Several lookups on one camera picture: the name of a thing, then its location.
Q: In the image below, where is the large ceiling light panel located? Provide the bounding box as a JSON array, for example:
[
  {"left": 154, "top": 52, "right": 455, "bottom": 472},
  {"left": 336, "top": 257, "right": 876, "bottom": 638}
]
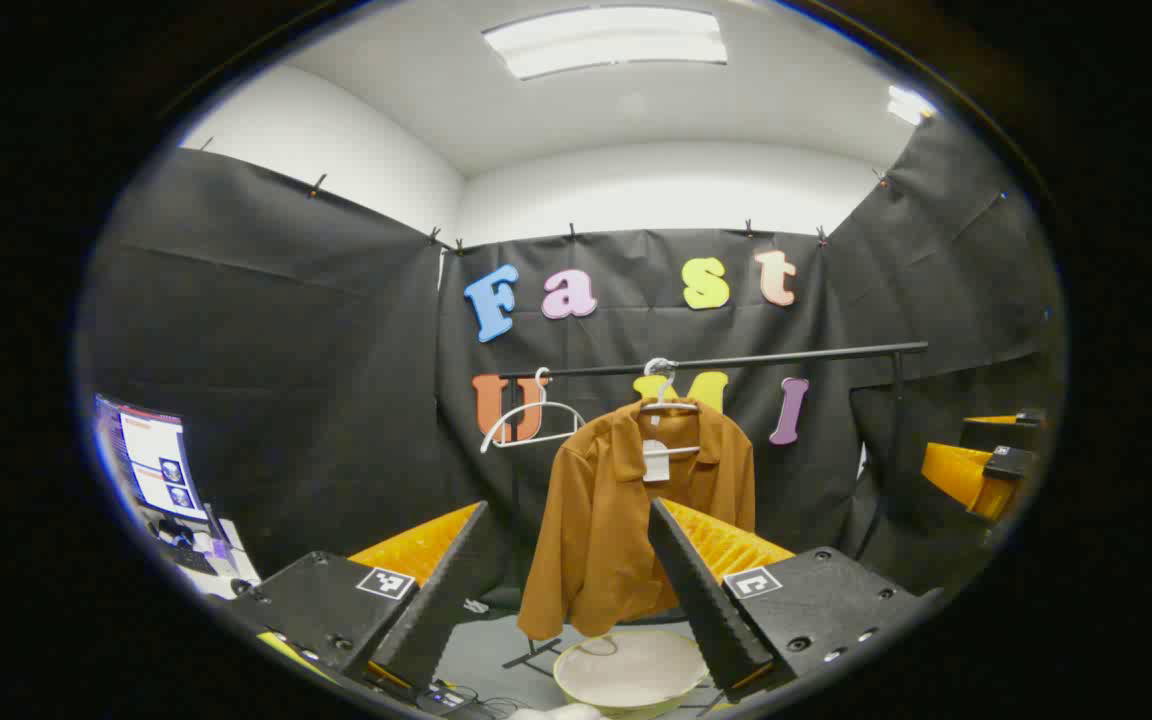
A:
[{"left": 481, "top": 5, "right": 729, "bottom": 81}]

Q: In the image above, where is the white desk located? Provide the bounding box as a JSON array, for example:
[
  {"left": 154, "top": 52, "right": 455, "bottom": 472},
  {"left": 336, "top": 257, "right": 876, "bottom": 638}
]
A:
[{"left": 174, "top": 518, "right": 263, "bottom": 601}]

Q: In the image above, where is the small white clothes hanger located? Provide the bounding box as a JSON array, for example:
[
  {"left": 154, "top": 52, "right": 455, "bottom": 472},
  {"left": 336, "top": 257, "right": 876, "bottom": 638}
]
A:
[{"left": 479, "top": 367, "right": 587, "bottom": 454}]

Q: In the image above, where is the cream round laundry hamper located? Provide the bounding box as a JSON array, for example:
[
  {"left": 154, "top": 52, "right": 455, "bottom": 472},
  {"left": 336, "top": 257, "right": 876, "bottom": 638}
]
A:
[{"left": 553, "top": 628, "right": 722, "bottom": 719}]

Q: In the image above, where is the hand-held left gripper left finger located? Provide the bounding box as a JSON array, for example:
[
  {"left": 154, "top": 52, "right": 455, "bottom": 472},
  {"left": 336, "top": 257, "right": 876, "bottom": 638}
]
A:
[{"left": 224, "top": 500, "right": 493, "bottom": 701}]

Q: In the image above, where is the brown jacket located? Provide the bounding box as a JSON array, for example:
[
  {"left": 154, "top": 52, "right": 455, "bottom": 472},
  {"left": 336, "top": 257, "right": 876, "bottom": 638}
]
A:
[{"left": 516, "top": 398, "right": 757, "bottom": 641}]

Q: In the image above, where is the tangle of black cables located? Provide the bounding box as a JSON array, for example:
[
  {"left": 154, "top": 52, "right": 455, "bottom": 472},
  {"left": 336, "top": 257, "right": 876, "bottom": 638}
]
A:
[{"left": 414, "top": 680, "right": 537, "bottom": 719}]

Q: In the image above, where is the computer monitor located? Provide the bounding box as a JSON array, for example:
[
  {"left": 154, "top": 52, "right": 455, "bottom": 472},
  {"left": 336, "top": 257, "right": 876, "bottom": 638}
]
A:
[{"left": 94, "top": 393, "right": 209, "bottom": 521}]

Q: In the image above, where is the black keyboard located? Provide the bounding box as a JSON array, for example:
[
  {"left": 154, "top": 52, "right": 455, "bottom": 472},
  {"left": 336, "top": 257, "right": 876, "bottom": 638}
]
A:
[{"left": 161, "top": 540, "right": 219, "bottom": 577}]

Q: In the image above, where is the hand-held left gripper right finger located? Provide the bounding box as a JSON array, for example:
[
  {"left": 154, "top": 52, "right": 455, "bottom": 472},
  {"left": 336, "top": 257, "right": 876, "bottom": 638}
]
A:
[{"left": 647, "top": 497, "right": 942, "bottom": 706}]

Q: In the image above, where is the black clothes rack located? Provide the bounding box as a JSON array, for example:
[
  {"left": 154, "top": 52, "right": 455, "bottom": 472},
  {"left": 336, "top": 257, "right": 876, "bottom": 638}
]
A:
[{"left": 499, "top": 341, "right": 930, "bottom": 671}]

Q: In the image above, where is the small ceiling light panel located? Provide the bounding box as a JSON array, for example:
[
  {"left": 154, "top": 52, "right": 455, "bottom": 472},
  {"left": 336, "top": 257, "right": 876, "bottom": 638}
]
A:
[{"left": 886, "top": 84, "right": 937, "bottom": 126}]

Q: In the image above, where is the large white clothes hanger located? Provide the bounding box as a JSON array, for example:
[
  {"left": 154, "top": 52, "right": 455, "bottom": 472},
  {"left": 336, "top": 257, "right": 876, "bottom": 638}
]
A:
[{"left": 639, "top": 357, "right": 703, "bottom": 459}]

